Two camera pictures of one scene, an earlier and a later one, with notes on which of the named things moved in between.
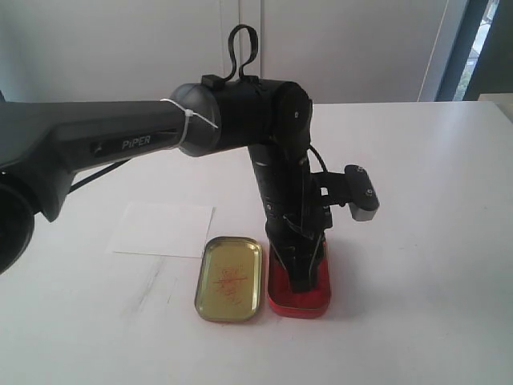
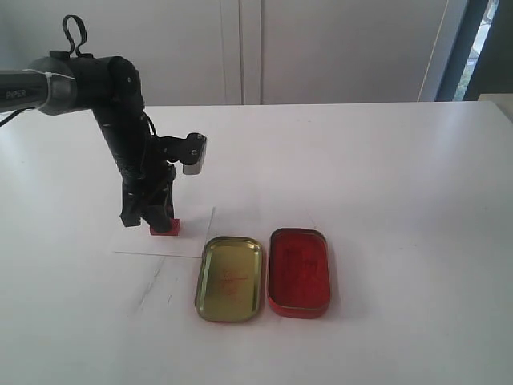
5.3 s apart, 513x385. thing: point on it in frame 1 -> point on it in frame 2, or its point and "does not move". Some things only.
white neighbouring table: x=503 y=100 does not move
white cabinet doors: x=337 y=51 does not move
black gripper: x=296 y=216 -> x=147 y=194
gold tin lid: x=230 y=278 does not move
